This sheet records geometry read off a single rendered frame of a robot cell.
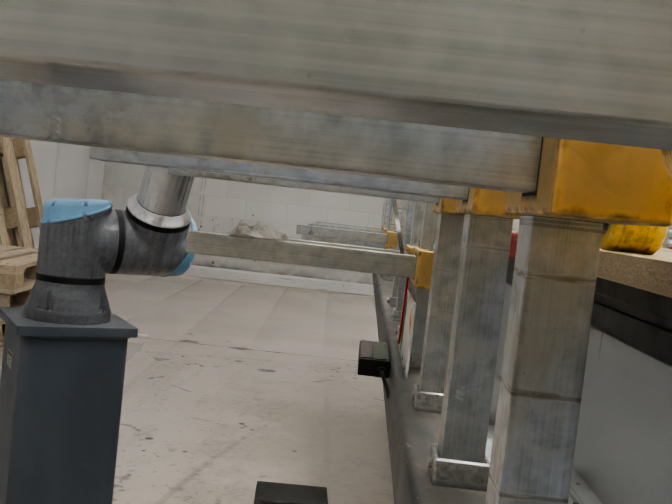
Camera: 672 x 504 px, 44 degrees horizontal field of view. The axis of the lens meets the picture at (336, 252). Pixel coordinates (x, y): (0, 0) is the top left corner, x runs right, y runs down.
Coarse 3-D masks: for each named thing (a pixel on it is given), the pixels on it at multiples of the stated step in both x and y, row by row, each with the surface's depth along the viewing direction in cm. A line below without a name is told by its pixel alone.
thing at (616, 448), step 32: (608, 288) 100; (608, 320) 98; (640, 320) 88; (608, 352) 97; (640, 352) 86; (608, 384) 95; (640, 384) 85; (608, 416) 94; (640, 416) 84; (576, 448) 106; (608, 448) 93; (640, 448) 83; (608, 480) 92; (640, 480) 82
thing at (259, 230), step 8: (240, 224) 115; (248, 224) 116; (256, 224) 114; (264, 224) 114; (232, 232) 112; (240, 232) 112; (248, 232) 112; (256, 232) 113; (264, 232) 113; (272, 232) 114; (280, 232) 115
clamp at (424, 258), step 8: (416, 248) 116; (416, 256) 112; (424, 256) 109; (432, 256) 109; (416, 264) 111; (424, 264) 109; (432, 264) 109; (416, 272) 109; (424, 272) 109; (416, 280) 109; (424, 280) 109; (424, 288) 109
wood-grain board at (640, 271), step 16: (608, 256) 81; (624, 256) 76; (640, 256) 72; (656, 256) 82; (608, 272) 80; (624, 272) 76; (640, 272) 71; (656, 272) 67; (640, 288) 71; (656, 288) 67
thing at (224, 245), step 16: (192, 240) 113; (208, 240) 113; (224, 240) 113; (240, 240) 113; (256, 240) 113; (272, 240) 113; (224, 256) 113; (240, 256) 113; (256, 256) 113; (272, 256) 113; (288, 256) 113; (304, 256) 113; (320, 256) 113; (336, 256) 113; (352, 256) 113; (368, 256) 113; (384, 256) 113; (400, 256) 112; (368, 272) 113; (384, 272) 113; (400, 272) 113
